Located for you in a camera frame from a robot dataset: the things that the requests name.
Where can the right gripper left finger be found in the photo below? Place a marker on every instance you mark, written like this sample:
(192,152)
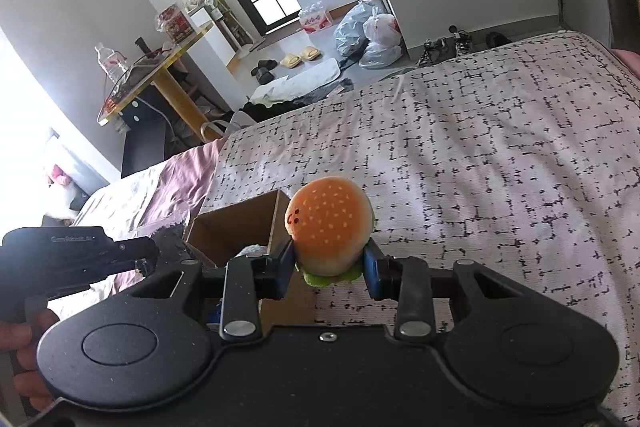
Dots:
(277,271)

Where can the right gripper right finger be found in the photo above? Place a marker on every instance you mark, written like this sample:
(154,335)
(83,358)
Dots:
(380,272)

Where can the plush hamburger toy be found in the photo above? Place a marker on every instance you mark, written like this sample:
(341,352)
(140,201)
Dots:
(330,220)

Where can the left hand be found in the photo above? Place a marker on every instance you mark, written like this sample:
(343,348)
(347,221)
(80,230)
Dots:
(18,339)

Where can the white crumpled item in box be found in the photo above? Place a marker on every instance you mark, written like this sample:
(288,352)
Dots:
(253,251)

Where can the brown cardboard box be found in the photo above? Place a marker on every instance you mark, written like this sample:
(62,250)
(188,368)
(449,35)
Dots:
(222,233)

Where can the pink bed sheet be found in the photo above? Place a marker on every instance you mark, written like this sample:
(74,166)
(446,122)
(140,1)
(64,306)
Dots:
(161,202)

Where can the black cabinet under table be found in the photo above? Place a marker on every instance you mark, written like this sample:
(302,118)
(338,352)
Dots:
(147,137)

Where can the patterned white bed cover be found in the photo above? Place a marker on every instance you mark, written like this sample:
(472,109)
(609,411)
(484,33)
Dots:
(524,158)

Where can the white cloth on floor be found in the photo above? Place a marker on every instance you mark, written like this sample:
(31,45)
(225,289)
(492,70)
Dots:
(285,89)

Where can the black slippers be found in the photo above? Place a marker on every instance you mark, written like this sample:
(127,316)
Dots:
(263,71)

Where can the clear plastic water bottle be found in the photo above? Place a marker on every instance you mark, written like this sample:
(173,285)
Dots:
(112,62)

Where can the yellow slipper left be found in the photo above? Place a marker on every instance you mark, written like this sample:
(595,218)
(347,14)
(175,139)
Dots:
(290,61)

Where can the yellow slipper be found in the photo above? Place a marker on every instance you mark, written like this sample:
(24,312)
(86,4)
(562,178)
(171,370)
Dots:
(310,53)
(290,61)

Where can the small pale plastic bag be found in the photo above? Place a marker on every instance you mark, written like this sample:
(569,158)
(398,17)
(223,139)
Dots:
(376,56)

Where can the yellow slipper right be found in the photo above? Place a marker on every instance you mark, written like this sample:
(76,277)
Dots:
(310,53)

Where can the yellow glass-top table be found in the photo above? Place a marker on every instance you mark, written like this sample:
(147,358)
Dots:
(156,73)

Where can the grey garbage bag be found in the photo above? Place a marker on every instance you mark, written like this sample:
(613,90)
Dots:
(349,36)

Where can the white red plastic bag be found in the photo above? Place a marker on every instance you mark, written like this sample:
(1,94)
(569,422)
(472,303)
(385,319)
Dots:
(382,29)

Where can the water bottle case pack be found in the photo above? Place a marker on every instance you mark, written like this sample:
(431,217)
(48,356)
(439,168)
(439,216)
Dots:
(315,18)

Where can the red snack bag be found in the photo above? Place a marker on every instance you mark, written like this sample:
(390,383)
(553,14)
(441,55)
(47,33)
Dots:
(175,23)

